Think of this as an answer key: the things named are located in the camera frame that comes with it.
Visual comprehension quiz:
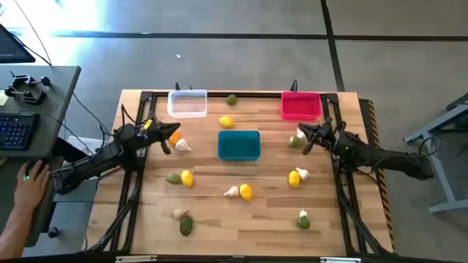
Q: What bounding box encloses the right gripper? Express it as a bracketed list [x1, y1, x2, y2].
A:
[298, 122, 339, 147]

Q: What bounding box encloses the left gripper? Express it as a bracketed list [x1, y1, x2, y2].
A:
[135, 122, 181, 145]

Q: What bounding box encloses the large green avocado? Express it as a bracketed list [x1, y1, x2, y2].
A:
[178, 215, 194, 237]

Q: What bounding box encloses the person's forearm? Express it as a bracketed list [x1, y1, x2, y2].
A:
[0, 204, 36, 260]

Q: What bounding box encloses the pink plastic basket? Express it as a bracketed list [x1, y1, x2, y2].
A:
[280, 91, 322, 121]

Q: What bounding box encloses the clear plastic basket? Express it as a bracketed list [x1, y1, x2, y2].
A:
[167, 88, 208, 119]

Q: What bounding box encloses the teal plastic basket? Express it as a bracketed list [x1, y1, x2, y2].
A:
[217, 130, 262, 162]

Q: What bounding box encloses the white paper sheet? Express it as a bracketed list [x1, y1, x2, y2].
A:
[65, 135, 105, 156]

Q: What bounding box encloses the black desk foot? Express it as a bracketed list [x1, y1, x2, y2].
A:
[53, 137, 91, 164]

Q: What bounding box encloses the grey desk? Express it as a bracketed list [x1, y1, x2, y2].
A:
[0, 65, 82, 249]

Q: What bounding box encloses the black screw clamp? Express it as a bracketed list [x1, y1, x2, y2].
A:
[3, 86, 48, 106]
[9, 71, 52, 91]

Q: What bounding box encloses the person's hand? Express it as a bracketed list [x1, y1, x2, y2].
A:
[13, 160, 51, 215]

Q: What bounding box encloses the black computer mouse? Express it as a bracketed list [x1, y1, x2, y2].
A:
[22, 159, 50, 182]

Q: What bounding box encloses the black backlit keyboard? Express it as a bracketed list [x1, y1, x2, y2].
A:
[0, 112, 40, 151]

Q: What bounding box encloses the black computer monitor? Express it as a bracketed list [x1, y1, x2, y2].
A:
[0, 23, 37, 65]

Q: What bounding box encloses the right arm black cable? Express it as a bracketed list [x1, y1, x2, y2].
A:
[331, 118, 348, 142]

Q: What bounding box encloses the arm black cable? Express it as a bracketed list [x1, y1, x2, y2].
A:
[97, 104, 154, 147]
[331, 118, 348, 142]

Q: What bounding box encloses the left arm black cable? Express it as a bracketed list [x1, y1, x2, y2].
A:
[97, 104, 154, 147]

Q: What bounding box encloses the black metal table frame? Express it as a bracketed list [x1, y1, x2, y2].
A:
[86, 89, 394, 256]

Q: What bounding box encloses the black floor cable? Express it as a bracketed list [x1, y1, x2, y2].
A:
[71, 91, 113, 138]

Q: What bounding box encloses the black cart cable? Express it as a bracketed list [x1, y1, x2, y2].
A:
[418, 137, 442, 161]

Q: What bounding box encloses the silver metal bracket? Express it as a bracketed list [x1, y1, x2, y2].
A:
[320, 256, 363, 263]
[115, 255, 158, 263]

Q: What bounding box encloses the grey metal cart frame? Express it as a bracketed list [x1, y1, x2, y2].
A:
[401, 91, 468, 216]

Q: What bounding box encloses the thin monitor cable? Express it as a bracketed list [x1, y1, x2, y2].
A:
[13, 0, 53, 66]

